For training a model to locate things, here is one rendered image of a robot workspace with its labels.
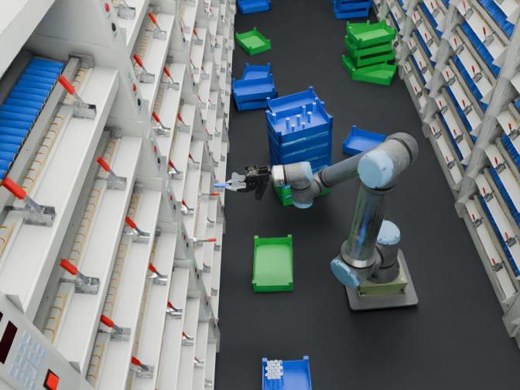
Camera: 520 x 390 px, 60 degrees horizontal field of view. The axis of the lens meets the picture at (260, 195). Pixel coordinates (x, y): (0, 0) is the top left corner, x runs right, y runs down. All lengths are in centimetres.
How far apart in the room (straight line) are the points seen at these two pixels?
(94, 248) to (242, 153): 217
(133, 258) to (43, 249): 47
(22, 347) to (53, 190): 26
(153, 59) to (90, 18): 48
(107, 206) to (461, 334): 174
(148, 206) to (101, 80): 39
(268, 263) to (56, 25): 169
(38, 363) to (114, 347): 37
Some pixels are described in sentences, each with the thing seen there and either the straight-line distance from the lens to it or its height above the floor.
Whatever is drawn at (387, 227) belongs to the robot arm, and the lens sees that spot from 205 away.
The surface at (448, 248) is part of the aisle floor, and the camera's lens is 256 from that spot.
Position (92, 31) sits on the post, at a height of 157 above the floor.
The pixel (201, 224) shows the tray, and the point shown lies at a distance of 198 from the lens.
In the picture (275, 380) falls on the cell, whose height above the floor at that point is 9.
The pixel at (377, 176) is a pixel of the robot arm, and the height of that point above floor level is 95.
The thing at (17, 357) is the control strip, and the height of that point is 146.
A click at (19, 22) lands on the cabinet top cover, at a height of 172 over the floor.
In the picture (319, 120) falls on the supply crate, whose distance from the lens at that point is 246.
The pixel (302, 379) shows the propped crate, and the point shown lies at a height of 2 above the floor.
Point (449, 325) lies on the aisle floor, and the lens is 232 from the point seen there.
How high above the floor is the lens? 198
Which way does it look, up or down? 46 degrees down
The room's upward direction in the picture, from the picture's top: 7 degrees counter-clockwise
